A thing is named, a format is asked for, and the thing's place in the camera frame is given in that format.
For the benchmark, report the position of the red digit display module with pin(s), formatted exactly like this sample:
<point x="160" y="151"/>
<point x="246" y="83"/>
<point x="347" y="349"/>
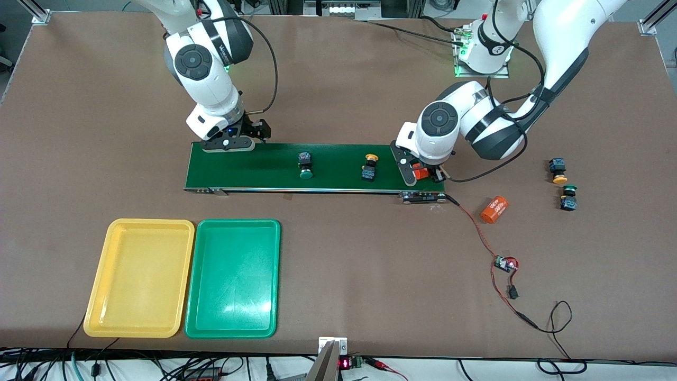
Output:
<point x="345" y="364"/>

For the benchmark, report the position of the red clip lead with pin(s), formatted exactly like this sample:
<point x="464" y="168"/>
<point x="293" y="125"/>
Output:
<point x="378" y="364"/>

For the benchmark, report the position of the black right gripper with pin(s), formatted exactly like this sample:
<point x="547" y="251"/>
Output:
<point x="256" y="128"/>

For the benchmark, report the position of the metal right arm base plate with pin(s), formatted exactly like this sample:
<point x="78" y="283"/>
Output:
<point x="232" y="32"/>

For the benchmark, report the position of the orange 4680 cylinder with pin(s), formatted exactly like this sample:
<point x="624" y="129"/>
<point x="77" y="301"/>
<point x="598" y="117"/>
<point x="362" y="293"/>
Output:
<point x="420" y="172"/>
<point x="494" y="210"/>

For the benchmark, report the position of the green belt conveyor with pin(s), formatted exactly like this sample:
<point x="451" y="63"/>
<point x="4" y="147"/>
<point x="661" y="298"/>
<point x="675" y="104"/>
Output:
<point x="338" y="166"/>

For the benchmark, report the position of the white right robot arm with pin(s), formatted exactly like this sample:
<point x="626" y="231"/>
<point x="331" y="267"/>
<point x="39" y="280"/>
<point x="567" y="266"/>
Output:
<point x="206" y="90"/>

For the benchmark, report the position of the grey metal bracket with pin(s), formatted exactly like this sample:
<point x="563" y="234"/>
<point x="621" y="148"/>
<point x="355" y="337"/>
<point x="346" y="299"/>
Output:
<point x="328" y="365"/>

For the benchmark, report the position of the yellow plastic tray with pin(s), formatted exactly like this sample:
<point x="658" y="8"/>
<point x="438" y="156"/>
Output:
<point x="137" y="275"/>

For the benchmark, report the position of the green mushroom push button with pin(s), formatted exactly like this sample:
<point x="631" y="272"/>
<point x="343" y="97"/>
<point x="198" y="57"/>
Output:
<point x="568" y="203"/>
<point x="304" y="157"/>

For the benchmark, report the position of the small black circuit board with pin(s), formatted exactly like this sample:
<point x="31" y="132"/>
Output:
<point x="502" y="263"/>

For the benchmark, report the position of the green plastic tray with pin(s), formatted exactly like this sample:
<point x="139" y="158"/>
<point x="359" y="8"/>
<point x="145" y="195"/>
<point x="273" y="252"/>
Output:
<point x="238" y="296"/>

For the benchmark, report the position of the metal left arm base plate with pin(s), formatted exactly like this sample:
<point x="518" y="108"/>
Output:
<point x="481" y="75"/>

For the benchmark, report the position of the aluminium frame profile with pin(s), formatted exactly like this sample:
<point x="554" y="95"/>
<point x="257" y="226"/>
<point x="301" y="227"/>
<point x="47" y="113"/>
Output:
<point x="39" y="16"/>

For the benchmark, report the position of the yellow mushroom push button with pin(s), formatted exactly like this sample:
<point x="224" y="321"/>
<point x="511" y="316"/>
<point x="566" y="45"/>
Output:
<point x="556" y="165"/>
<point x="368" y="173"/>

